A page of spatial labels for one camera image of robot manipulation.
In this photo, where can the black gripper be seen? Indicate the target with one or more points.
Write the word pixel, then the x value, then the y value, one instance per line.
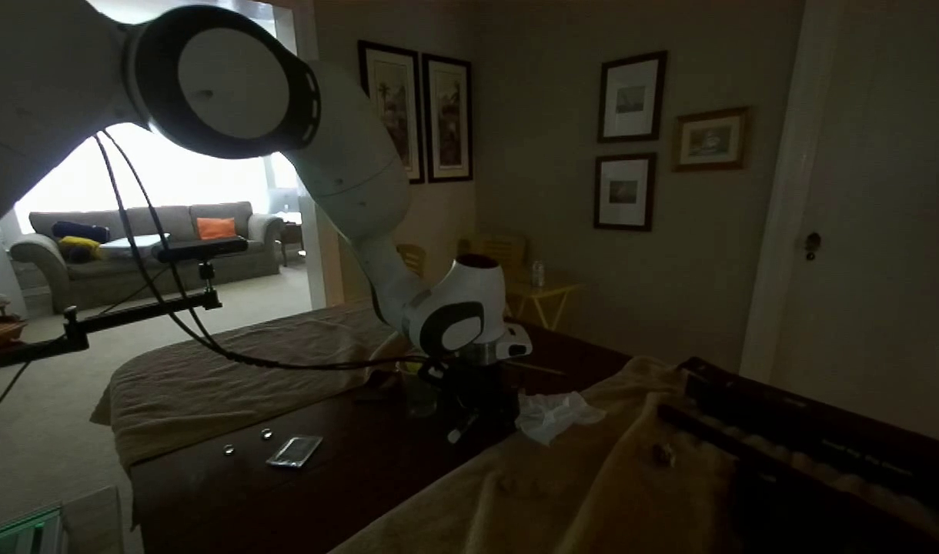
pixel 477 385

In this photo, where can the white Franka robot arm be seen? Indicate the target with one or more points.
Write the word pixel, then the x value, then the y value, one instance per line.
pixel 356 175

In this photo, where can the clear plastic cup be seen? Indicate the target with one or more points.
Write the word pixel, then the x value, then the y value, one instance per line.
pixel 420 394

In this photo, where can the crumpled white plastic wrap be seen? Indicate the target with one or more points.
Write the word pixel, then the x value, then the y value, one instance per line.
pixel 555 418

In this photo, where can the tan tablecloth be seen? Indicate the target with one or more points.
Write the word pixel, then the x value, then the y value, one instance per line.
pixel 210 385
pixel 593 480

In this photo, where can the yellow side table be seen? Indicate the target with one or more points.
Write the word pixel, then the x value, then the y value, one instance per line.
pixel 545 293

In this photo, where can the yellow wooden chair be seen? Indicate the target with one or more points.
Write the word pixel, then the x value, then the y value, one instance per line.
pixel 489 263

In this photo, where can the small shiny round object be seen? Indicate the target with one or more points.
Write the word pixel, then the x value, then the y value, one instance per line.
pixel 226 447
pixel 265 431

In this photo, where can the small black framed picture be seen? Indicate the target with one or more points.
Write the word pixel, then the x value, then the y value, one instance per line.
pixel 623 191
pixel 632 96

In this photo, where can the tall black framed picture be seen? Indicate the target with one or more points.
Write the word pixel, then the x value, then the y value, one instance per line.
pixel 447 119
pixel 391 110

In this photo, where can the orange cushion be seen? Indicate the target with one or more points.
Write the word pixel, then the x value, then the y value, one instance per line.
pixel 214 228

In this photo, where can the gold framed picture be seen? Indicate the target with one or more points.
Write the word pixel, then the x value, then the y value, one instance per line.
pixel 711 141

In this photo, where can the grey sofa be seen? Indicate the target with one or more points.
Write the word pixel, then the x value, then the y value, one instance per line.
pixel 131 263

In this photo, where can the white door with knob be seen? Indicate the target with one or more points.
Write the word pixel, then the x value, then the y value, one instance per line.
pixel 868 204

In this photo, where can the yellow cushion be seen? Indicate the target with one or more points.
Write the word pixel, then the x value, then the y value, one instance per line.
pixel 77 248

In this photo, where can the black stereo camera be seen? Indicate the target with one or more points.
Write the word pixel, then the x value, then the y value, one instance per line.
pixel 200 248

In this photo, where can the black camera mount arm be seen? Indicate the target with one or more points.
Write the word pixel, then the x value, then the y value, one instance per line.
pixel 108 312

